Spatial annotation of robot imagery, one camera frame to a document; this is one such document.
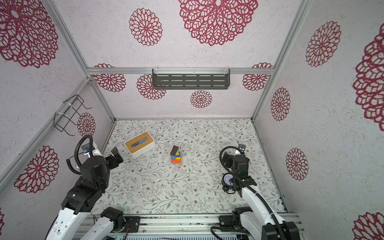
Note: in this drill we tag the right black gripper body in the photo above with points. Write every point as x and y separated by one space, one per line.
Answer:
230 162

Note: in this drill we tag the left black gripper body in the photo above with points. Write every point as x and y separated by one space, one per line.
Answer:
111 163

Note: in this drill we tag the red wooden block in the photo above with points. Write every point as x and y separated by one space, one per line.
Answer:
176 161

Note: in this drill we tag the dark brown plank block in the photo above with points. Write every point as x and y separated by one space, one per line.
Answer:
174 151

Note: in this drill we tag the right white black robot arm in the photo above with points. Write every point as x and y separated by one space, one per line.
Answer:
258 217

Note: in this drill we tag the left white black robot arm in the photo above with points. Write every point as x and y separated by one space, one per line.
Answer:
80 200

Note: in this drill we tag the black alarm clock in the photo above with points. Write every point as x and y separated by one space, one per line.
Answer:
228 184

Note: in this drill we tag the white wooden-lid tissue box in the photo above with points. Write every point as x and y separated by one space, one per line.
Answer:
140 144

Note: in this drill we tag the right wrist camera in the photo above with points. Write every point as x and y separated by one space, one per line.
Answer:
240 150

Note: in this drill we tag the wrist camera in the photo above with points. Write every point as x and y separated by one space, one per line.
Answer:
86 150
240 150

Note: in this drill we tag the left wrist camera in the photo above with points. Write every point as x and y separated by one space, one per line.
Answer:
86 150

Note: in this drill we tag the black wire wall rack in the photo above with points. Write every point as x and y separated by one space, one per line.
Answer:
63 119

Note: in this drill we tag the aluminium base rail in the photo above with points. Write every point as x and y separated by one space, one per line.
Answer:
194 224

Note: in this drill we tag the grey wall shelf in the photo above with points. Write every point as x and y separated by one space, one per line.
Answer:
191 80

